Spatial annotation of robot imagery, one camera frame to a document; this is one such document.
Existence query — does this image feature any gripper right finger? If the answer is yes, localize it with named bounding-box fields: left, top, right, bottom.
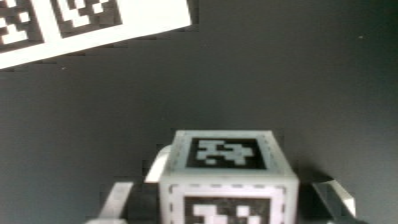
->
left=314, top=180, right=369, bottom=224

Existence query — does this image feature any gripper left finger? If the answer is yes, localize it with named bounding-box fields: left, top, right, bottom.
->
left=84, top=182, right=134, bottom=224

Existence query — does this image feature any white tagged cube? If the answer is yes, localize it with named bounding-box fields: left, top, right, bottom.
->
left=147, top=130, right=299, bottom=224

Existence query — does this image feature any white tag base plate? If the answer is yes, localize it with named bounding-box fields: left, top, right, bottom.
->
left=0, top=0, right=193, bottom=69

